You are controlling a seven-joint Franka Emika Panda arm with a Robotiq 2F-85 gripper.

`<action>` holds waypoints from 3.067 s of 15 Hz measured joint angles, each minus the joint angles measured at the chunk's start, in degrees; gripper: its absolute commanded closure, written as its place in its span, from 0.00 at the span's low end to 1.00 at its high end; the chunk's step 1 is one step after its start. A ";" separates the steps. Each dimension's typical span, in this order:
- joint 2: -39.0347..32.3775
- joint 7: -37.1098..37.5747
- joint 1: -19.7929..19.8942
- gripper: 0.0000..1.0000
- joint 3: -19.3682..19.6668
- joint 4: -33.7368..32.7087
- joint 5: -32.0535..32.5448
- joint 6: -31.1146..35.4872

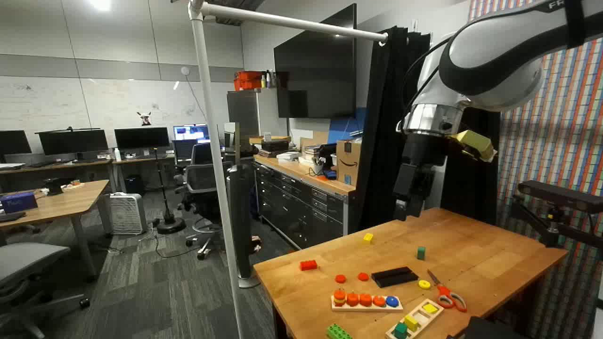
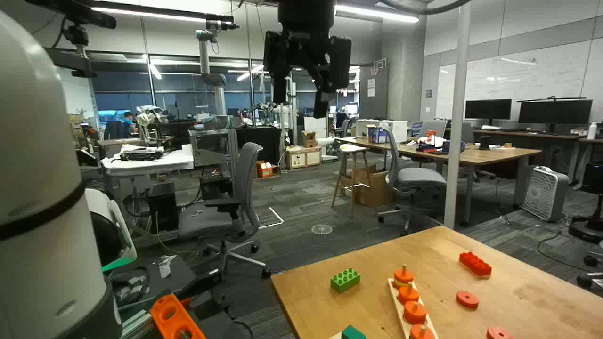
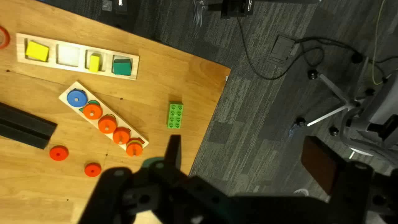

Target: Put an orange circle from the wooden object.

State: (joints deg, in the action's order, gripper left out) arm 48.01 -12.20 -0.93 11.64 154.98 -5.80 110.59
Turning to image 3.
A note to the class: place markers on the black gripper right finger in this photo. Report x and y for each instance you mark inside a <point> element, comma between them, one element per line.
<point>319,161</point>

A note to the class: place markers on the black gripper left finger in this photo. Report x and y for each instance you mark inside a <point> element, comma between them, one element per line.
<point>173,150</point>

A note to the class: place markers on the orange wooden disc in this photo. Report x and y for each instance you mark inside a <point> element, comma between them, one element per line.
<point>107,123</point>
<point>59,153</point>
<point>92,169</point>
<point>92,110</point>
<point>135,149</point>
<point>122,134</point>

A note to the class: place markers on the green toy brick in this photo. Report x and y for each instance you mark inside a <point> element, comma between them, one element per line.
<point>176,115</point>

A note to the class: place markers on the office chair with metal base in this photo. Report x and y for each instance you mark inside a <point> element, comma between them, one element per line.
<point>356,103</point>

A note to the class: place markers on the green shape block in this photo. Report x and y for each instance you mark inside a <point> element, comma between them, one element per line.
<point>122,67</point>

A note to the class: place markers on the blue wooden disc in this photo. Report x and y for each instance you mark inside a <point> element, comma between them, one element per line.
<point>77,98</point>

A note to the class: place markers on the small yellow shape block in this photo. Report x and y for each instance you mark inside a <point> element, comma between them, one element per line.
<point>95,62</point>

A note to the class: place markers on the grey floor outlet box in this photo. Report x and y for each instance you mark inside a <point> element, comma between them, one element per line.
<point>284,46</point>

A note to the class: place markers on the white wooden peg board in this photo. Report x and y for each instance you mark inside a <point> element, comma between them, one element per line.
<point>64,97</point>

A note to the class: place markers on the wooden shape sorter board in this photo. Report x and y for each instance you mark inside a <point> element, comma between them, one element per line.
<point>82,57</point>

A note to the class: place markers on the black rectangular block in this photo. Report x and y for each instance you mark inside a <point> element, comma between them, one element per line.
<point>25,124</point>

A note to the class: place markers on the black equipment base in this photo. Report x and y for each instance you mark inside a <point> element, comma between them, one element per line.
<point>237,6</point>

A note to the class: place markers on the large yellow shape block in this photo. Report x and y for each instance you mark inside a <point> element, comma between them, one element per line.
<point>38,49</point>

